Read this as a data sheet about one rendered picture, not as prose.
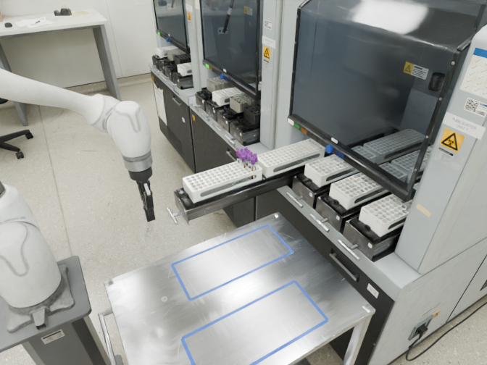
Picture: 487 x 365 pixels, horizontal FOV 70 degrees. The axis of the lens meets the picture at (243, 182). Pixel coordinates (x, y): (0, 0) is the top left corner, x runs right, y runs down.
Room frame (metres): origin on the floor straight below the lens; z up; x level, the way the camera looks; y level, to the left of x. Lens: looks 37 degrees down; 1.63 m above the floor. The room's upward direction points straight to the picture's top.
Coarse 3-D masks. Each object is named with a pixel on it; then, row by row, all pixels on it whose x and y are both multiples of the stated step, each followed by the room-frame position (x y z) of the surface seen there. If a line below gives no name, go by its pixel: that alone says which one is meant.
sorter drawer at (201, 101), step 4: (196, 92) 2.02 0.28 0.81; (200, 92) 2.02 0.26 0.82; (196, 96) 2.01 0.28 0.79; (200, 96) 1.98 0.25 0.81; (204, 96) 1.95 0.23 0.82; (208, 96) 1.98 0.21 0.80; (196, 100) 2.02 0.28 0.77; (200, 100) 1.97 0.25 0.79; (204, 100) 1.93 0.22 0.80; (208, 100) 1.93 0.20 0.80; (192, 104) 1.98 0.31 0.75; (200, 104) 1.97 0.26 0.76; (204, 104) 1.92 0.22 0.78; (196, 108) 1.93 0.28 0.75; (204, 108) 1.92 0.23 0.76
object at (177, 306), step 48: (240, 240) 0.78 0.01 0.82; (288, 240) 0.78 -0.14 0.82; (144, 288) 0.60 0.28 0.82; (192, 288) 0.60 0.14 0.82; (240, 288) 0.60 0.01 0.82; (288, 288) 0.60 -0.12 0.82; (336, 288) 0.60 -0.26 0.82; (144, 336) 0.46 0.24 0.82; (192, 336) 0.46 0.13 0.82; (240, 336) 0.46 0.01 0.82; (288, 336) 0.46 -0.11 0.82; (336, 336) 0.47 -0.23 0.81
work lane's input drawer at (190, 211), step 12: (324, 156) 1.28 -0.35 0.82; (300, 168) 1.20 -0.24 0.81; (264, 180) 1.11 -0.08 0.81; (276, 180) 1.13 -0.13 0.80; (288, 180) 1.16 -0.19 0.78; (180, 192) 1.04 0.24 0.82; (228, 192) 1.04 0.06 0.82; (240, 192) 1.05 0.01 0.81; (252, 192) 1.08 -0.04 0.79; (264, 192) 1.10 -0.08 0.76; (180, 204) 0.99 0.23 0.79; (192, 204) 0.97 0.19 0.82; (204, 204) 0.98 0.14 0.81; (216, 204) 1.00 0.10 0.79; (228, 204) 1.02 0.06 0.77; (192, 216) 0.95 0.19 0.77
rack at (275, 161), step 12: (300, 144) 1.32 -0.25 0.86; (312, 144) 1.31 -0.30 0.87; (264, 156) 1.21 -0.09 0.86; (276, 156) 1.22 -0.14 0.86; (288, 156) 1.21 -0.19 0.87; (300, 156) 1.21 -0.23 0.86; (312, 156) 1.27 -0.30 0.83; (264, 168) 1.15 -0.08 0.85; (276, 168) 1.21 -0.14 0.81; (288, 168) 1.18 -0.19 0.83
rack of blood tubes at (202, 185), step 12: (216, 168) 1.13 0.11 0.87; (228, 168) 1.13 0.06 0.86; (240, 168) 1.14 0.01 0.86; (192, 180) 1.05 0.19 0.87; (204, 180) 1.05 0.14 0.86; (216, 180) 1.05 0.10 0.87; (228, 180) 1.05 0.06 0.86; (240, 180) 1.10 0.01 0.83; (252, 180) 1.10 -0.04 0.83; (192, 192) 0.98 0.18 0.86; (204, 192) 1.05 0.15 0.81; (216, 192) 1.02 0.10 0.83
